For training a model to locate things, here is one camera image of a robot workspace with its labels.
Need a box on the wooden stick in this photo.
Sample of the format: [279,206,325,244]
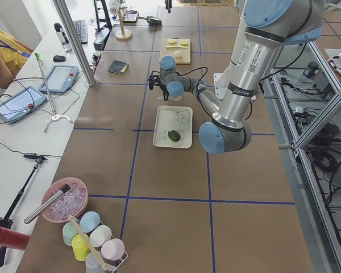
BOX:
[68,216,110,272]

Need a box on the pink cup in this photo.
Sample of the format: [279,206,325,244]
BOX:
[101,238,125,260]

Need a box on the tablet pendant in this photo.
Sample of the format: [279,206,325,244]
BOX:
[46,65,78,94]
[0,86,47,123]

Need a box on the green avocado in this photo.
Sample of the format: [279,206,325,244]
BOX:
[167,130,181,142]

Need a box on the wire cup rack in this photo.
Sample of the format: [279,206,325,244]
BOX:
[98,220,130,270]

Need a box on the aluminium frame post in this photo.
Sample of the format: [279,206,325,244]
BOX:
[53,0,96,86]

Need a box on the green cup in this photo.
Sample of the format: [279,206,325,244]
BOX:
[62,222,78,246]

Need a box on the metal scoop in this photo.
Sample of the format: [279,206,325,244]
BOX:
[137,16,162,26]

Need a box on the steel tube with black cap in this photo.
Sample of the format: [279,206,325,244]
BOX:
[24,184,70,224]

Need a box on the white cup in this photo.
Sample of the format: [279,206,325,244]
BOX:
[89,225,112,247]

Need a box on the near tablet pendant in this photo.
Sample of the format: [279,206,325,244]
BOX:
[0,86,47,123]

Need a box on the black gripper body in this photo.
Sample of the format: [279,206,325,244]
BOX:
[148,72,161,90]

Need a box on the black keyboard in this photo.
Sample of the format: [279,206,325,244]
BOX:
[73,20,88,44]

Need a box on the red cylinder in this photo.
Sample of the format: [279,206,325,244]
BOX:
[0,226,30,251]

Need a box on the blue cup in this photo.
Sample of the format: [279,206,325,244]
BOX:
[79,211,101,233]

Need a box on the dark tray on far table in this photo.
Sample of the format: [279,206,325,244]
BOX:
[123,10,139,23]

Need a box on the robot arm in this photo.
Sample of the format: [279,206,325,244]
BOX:
[148,1,326,154]

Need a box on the person in yellow shirt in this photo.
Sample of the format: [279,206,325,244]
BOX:
[0,29,34,89]

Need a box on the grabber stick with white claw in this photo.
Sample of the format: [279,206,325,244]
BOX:
[34,52,74,133]

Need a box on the black computer mouse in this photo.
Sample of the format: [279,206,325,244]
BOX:
[53,55,66,63]

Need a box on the far tablet pendant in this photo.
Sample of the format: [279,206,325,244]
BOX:
[46,65,78,94]

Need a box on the wooden stand with round base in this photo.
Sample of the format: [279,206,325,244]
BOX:
[115,7,132,42]

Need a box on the bamboo cutting board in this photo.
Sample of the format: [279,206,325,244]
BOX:
[159,38,191,64]

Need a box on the grey cup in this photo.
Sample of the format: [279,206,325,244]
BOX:
[85,253,104,273]

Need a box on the pink bowl with ice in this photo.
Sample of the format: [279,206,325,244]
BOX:
[42,177,89,223]

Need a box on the grey folded cloth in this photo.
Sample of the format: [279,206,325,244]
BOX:
[107,60,129,75]

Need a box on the yellow plastic knife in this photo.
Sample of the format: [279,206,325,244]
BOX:
[165,45,188,49]

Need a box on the yellow cup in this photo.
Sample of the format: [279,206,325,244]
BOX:
[72,234,90,262]

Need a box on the white bear tray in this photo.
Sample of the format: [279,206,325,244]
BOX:
[153,105,193,148]

